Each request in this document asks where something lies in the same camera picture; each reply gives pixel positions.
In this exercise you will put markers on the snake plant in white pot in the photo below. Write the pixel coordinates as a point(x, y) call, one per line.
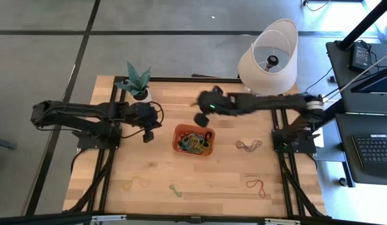
point(135, 81)

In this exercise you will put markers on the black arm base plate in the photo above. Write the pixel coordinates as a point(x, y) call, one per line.
point(309, 148)
point(87, 144)

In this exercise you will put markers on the grey chair leg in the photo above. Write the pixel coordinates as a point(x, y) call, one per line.
point(2, 143)

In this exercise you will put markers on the white shade table lamp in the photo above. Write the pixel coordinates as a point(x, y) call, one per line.
point(274, 84)

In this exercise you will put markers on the silver bracket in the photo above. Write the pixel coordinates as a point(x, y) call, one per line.
point(108, 218)
point(282, 221)

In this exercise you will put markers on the long black frame beam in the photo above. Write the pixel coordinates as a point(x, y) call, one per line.
point(165, 218)

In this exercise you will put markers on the orange plastic bin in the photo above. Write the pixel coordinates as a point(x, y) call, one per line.
point(175, 137)

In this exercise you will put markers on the wide black rubber band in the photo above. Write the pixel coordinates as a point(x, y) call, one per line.
point(208, 136)

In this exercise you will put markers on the black keyboard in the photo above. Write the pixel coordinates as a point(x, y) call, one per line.
point(374, 153)

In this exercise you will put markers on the white paper sheet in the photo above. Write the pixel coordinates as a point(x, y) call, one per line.
point(320, 142)

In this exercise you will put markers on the black power adapter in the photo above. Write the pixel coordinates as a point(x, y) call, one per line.
point(359, 57)

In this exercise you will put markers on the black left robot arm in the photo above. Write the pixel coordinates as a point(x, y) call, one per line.
point(80, 114)

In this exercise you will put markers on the black side desk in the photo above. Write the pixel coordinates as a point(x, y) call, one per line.
point(346, 150)
point(340, 78)

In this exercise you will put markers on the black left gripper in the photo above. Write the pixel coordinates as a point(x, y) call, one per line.
point(143, 114)

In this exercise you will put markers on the wide green rubber band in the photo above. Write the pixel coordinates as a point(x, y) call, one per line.
point(176, 191)

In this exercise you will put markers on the black caster wheel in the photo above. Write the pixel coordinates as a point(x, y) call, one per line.
point(343, 182)

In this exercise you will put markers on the black computer monitor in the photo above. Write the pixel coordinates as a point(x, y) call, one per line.
point(377, 82)

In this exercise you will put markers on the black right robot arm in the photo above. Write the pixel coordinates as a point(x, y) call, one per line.
point(274, 103)

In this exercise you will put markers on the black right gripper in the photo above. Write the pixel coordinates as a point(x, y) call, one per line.
point(219, 104)

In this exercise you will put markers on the black frame rail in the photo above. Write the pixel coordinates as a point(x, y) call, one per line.
point(112, 90)
point(285, 187)
point(120, 90)
point(299, 200)
point(180, 80)

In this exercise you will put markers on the black stand pole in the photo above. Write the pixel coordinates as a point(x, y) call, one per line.
point(362, 26)

